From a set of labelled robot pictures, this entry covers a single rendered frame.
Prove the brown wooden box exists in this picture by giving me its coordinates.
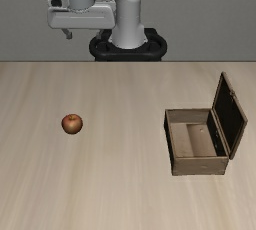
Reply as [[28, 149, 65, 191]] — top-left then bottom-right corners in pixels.
[[163, 107, 231, 177]]

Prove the brown wooden box lid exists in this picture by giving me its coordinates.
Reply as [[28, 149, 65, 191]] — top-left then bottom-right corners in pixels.
[[211, 71, 249, 161]]

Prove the red apple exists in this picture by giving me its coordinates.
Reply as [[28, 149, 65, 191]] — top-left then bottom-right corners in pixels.
[[60, 113, 84, 135]]

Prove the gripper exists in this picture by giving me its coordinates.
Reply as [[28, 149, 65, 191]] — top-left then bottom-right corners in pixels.
[[46, 0, 117, 40]]

